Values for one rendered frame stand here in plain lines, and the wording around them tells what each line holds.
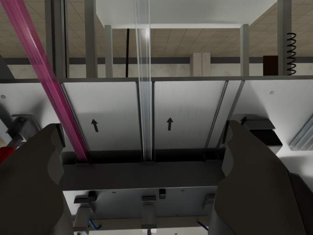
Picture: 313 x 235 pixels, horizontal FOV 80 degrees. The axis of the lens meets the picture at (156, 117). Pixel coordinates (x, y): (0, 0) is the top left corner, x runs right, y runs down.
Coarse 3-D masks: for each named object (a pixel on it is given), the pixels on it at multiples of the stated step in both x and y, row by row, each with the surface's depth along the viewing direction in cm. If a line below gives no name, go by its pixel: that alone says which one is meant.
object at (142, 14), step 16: (144, 0) 16; (144, 16) 17; (144, 32) 18; (144, 48) 19; (144, 64) 20; (144, 80) 21; (144, 96) 23; (144, 112) 25; (144, 128) 27; (144, 144) 29; (144, 160) 32
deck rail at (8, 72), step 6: (0, 60) 25; (0, 66) 25; (6, 66) 26; (0, 72) 25; (6, 72) 26; (0, 78) 25; (6, 78) 26; (12, 78) 27; (0, 108) 25; (0, 114) 25; (6, 114) 26; (0, 120) 25; (6, 120) 26; (0, 126) 25; (6, 126) 26; (0, 132) 26; (6, 138) 27
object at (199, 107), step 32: (0, 96) 23; (32, 96) 24; (64, 96) 24; (96, 96) 24; (128, 96) 24; (160, 96) 24; (192, 96) 25; (224, 96) 25; (256, 96) 25; (288, 96) 25; (96, 128) 28; (128, 128) 28; (160, 128) 29; (192, 128) 29; (224, 128) 29; (288, 128) 30; (64, 160) 34; (96, 160) 34; (128, 160) 34; (160, 160) 35; (192, 160) 35; (288, 160) 36
